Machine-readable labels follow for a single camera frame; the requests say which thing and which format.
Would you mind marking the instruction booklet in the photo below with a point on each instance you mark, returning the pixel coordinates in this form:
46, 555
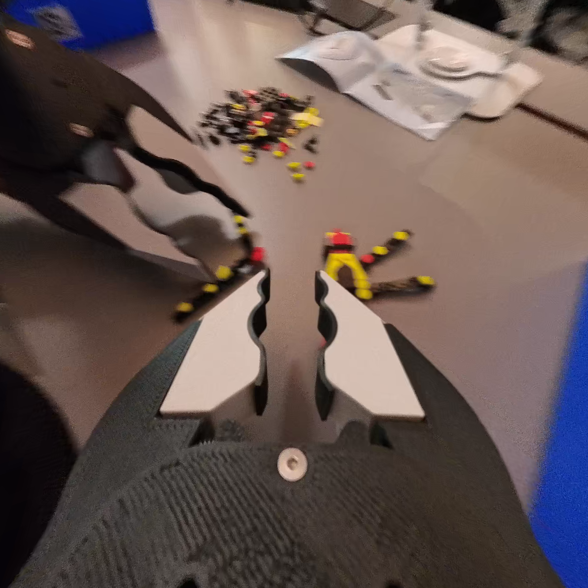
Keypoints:
404, 92

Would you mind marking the black clip lego piece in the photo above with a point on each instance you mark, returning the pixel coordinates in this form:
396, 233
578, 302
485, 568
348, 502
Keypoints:
312, 143

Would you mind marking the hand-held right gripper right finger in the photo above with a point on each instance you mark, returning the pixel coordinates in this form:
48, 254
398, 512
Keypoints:
372, 367

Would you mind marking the person's black knit clothing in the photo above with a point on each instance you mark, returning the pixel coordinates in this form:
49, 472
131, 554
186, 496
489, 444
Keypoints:
32, 459

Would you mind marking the black yellow red lego model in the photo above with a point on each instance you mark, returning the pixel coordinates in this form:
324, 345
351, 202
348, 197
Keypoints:
344, 266

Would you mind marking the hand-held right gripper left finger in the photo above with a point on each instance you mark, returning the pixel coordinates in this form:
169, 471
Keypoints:
216, 367

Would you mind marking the white flat base plate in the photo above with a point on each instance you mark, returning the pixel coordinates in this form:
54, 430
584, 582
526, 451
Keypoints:
496, 82

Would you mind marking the flat black box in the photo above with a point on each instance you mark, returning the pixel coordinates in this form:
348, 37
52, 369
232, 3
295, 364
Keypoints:
353, 13

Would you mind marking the pile of loose lego pieces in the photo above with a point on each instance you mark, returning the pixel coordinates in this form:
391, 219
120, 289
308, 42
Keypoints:
257, 119

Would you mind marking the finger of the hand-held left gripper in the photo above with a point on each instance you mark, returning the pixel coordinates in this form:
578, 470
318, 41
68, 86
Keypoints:
115, 216
170, 147

